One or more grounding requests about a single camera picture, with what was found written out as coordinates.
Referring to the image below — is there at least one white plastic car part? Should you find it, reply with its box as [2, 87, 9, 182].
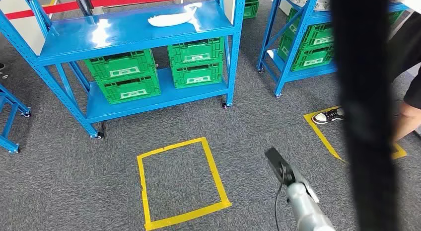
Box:
[147, 6, 198, 28]

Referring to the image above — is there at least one blue metal shelf rack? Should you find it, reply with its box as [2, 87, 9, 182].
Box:
[0, 0, 247, 140]

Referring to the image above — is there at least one blue rack with wheel covers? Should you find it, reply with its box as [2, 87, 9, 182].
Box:
[256, 0, 410, 98]

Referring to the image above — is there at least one yellow floor tape square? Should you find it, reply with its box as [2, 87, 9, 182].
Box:
[303, 106, 408, 162]
[136, 137, 232, 231]

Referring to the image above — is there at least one white cabinet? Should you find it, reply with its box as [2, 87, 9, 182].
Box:
[0, 0, 57, 56]

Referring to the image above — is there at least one person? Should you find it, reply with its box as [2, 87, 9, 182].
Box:
[311, 12, 421, 145]

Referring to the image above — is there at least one small blue metal rack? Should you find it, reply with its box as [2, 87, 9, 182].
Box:
[0, 84, 32, 154]

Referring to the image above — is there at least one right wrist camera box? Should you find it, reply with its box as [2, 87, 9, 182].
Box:
[265, 147, 295, 187]

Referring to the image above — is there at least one black camera cable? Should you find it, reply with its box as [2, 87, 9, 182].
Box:
[274, 183, 284, 231]

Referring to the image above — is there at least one black barrier post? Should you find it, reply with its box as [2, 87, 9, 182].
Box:
[74, 0, 95, 17]

